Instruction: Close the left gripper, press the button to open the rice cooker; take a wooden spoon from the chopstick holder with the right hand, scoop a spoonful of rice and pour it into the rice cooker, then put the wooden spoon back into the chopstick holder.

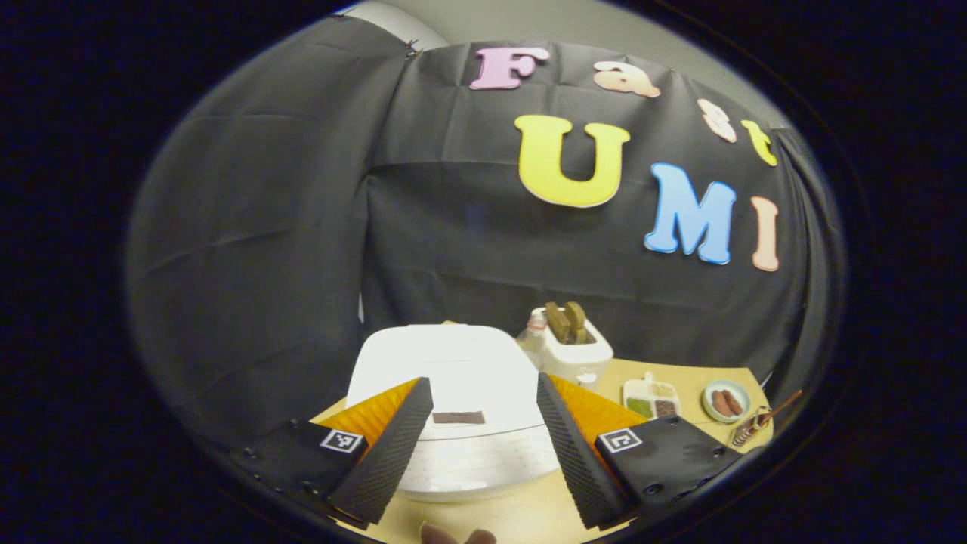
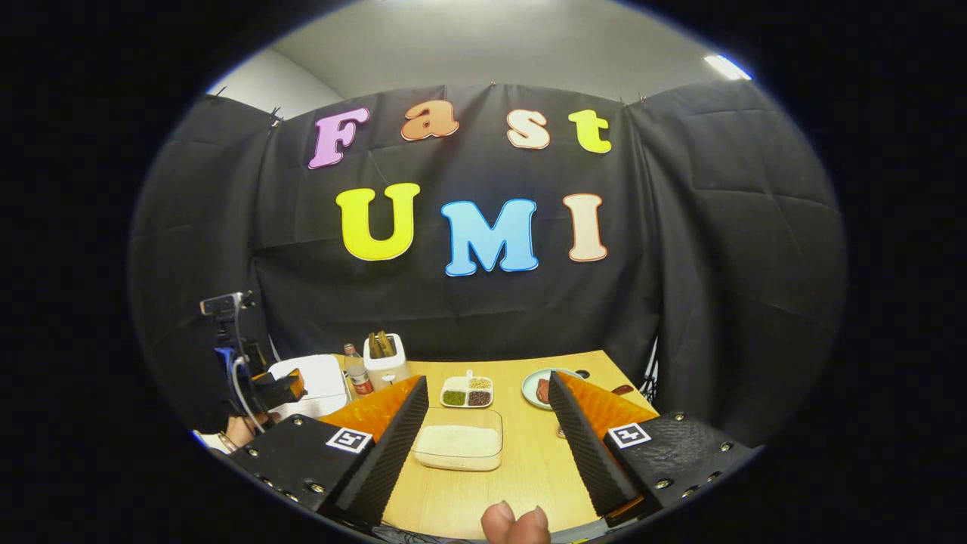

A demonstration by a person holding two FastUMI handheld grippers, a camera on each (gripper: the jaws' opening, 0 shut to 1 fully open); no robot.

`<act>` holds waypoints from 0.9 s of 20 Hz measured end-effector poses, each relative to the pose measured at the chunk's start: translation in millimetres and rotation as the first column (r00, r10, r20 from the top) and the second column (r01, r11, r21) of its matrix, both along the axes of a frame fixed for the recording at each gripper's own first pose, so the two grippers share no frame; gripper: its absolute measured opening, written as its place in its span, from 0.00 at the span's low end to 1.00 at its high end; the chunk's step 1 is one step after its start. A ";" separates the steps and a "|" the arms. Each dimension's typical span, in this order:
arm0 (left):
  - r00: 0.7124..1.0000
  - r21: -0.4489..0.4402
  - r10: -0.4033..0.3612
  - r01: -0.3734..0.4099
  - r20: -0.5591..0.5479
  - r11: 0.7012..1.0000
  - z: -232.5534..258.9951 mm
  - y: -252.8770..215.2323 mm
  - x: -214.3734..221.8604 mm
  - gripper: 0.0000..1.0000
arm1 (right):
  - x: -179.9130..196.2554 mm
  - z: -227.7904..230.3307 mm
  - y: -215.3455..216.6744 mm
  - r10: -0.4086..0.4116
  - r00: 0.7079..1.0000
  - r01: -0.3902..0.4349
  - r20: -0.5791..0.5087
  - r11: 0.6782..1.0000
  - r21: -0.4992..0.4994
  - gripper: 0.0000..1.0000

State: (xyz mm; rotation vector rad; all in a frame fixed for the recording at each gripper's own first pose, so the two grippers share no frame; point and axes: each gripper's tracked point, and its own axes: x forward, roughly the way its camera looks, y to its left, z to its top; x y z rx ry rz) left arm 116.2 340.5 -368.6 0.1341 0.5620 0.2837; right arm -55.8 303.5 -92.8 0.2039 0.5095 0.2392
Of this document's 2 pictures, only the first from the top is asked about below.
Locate white divided grain dish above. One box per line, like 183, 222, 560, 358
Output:
622, 372, 682, 420

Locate brown toast slice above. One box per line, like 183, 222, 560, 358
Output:
565, 301, 589, 345
545, 301, 573, 345

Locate white toaster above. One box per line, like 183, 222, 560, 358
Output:
530, 306, 614, 394

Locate black backdrop cloth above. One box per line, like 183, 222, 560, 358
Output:
125, 15, 843, 454

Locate light green plate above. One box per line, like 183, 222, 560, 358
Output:
701, 379, 752, 424

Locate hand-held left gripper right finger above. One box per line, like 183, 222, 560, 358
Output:
536, 372, 745, 530

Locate brown wooden spoon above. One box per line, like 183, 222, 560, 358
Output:
737, 388, 805, 443

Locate clear bottle with red label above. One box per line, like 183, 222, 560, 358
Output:
515, 314, 548, 371

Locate white rice cooker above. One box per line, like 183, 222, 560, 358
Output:
345, 323, 564, 503

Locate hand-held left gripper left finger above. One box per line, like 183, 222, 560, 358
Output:
230, 376, 435, 530

